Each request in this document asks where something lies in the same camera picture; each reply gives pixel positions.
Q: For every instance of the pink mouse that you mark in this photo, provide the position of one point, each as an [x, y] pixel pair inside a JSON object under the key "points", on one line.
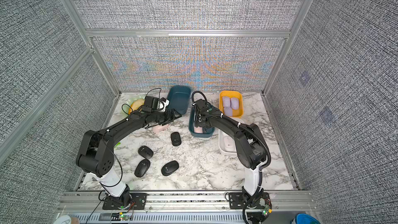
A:
{"points": [[159, 128], [198, 130]]}

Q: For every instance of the pink mouse top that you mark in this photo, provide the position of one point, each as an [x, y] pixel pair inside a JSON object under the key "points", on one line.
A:
{"points": [[159, 128]]}

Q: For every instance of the blue round object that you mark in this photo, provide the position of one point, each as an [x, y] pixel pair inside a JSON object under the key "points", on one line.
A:
{"points": [[302, 218]]}

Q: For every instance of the green wavy plate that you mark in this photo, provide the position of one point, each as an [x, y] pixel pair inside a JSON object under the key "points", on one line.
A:
{"points": [[126, 107]]}

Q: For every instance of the yellow storage box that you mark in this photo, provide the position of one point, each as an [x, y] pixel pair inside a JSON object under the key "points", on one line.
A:
{"points": [[237, 113]]}

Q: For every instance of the black mouse centre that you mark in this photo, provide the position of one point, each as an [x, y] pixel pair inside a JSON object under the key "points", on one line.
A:
{"points": [[176, 139]]}

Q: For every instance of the white round object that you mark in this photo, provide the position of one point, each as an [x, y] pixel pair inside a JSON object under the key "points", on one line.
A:
{"points": [[66, 219]]}

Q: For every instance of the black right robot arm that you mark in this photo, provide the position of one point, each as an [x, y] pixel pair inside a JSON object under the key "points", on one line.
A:
{"points": [[251, 148]]}

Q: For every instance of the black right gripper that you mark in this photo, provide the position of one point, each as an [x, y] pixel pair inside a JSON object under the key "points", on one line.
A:
{"points": [[196, 117]]}

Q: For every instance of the black mouse lower right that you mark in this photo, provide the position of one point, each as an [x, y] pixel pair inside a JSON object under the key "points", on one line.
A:
{"points": [[170, 168]]}

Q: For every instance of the black mouse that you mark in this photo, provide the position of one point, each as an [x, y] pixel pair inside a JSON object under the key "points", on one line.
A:
{"points": [[176, 139], [145, 152], [142, 168], [170, 168]]}

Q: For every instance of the white storage box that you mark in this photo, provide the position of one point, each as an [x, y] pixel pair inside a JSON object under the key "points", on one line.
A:
{"points": [[221, 144]]}

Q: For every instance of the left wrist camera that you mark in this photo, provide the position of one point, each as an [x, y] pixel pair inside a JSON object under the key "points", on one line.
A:
{"points": [[163, 104]]}

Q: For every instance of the white mouse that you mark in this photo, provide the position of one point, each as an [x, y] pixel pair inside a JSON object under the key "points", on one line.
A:
{"points": [[229, 144]]}

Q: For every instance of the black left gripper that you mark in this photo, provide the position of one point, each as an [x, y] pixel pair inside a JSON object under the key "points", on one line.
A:
{"points": [[170, 118]]}

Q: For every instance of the teal storage box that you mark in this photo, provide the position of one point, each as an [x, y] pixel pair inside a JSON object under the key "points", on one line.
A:
{"points": [[207, 133], [179, 97]]}

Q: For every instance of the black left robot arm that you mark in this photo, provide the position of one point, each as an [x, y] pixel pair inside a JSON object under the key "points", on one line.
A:
{"points": [[96, 154]]}

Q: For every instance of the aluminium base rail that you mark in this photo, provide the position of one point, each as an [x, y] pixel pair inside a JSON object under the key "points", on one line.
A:
{"points": [[181, 207]]}

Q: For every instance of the purple mouse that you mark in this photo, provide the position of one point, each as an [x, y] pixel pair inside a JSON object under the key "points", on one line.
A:
{"points": [[235, 104], [228, 111], [226, 101]]}

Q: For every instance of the black mouse lower left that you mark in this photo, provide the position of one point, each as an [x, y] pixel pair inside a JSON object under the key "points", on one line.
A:
{"points": [[142, 168]]}

